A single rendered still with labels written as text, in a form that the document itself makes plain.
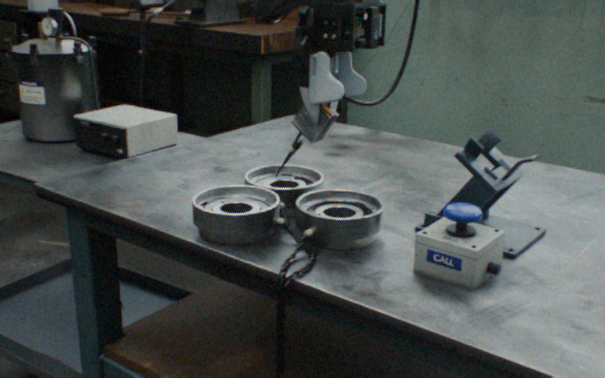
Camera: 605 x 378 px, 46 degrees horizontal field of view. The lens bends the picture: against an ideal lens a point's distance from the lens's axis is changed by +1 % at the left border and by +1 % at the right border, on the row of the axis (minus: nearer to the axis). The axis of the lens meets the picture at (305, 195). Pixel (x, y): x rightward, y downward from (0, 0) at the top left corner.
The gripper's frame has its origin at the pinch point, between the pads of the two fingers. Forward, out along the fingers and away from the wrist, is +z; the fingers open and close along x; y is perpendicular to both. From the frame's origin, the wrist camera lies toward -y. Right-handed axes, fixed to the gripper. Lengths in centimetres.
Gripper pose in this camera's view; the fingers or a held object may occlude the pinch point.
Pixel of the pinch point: (318, 111)
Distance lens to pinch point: 91.1
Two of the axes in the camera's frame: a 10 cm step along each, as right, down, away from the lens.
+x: 6.0, -2.6, 7.5
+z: -0.2, 9.4, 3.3
